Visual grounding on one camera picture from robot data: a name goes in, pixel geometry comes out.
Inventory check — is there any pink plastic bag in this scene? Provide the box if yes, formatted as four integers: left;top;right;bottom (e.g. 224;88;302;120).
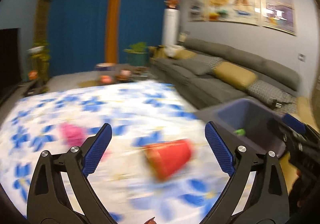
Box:
60;123;86;147

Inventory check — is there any red paper cup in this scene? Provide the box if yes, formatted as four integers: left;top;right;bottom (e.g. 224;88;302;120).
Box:
143;139;194;182

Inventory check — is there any purple plastic trash bin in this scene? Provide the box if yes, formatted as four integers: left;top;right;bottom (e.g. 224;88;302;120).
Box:
195;98;286;158

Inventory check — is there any green crumpled trash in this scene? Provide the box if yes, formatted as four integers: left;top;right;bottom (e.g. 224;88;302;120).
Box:
234;128;246;136

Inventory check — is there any houndstooth patterned cushion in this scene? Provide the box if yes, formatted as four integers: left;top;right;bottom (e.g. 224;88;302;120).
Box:
247;80;297;114

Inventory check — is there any yellow cushion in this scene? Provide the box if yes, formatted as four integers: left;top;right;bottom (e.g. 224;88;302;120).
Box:
173;49;197;60
213;62;258;91

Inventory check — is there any floral white blue tablecloth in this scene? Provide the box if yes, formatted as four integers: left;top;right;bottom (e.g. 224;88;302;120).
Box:
1;81;229;223

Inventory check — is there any grey cushion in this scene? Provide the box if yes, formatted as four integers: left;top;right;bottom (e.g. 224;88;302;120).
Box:
174;59;211;76

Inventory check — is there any right purple painting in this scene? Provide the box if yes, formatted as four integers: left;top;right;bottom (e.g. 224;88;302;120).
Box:
260;0;296;35

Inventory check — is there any grey sectional sofa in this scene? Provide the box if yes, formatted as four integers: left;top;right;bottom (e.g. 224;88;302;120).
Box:
149;38;315;125

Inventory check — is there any plant on yellow stand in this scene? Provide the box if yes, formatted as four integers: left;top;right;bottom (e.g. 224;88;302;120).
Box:
27;41;50;84

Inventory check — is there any grey coffee table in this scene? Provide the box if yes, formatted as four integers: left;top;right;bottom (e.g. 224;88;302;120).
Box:
78;63;155;88

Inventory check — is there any black television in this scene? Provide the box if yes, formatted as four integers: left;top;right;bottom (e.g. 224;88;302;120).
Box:
0;28;22;98

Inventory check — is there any centre sailboat painting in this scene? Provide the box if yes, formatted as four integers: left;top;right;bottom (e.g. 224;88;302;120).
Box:
206;0;260;25

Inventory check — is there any far yellow cushion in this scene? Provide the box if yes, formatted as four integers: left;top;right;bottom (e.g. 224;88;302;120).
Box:
173;49;197;60

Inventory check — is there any left small painting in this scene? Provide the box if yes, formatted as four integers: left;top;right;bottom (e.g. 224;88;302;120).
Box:
188;0;207;22

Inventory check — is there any white standing air conditioner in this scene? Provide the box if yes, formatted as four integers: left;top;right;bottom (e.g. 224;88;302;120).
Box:
162;9;180;46

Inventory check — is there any green potted plant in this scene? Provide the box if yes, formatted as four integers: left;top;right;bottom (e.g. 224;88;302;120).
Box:
124;42;148;67

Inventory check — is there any red flower decoration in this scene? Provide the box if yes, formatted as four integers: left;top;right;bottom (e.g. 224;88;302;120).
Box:
164;0;180;9

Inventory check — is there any blue curtain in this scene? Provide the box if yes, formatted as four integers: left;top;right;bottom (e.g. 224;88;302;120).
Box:
47;0;165;76

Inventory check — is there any orange curtain strip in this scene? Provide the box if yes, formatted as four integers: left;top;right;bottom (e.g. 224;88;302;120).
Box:
105;0;121;63

